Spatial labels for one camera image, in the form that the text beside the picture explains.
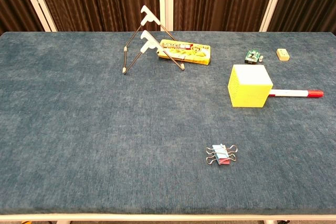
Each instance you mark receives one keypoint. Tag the white marker with red cap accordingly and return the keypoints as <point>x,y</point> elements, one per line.
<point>288,93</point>

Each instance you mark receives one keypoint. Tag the small beige block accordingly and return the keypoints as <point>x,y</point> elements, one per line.
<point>283,54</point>

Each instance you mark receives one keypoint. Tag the small green circuit board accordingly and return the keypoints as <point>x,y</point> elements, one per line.
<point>252,55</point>

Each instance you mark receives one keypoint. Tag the white metal folding stand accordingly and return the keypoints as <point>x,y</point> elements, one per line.
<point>148,20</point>

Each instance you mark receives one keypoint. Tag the yellow printed snack box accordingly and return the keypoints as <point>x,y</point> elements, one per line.
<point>197,54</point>

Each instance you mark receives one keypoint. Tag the yellow cube with white face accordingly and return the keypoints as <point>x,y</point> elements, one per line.
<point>249,93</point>

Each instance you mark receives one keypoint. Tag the red binder clip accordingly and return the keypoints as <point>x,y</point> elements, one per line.
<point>224,162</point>

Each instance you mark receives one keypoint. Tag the blue table cloth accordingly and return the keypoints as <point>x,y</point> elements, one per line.
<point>105,129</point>

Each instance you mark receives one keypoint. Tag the blue binder clip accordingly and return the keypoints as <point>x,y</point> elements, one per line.
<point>218,148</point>

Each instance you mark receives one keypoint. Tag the white table frame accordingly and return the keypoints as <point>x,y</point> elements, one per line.
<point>157,217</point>

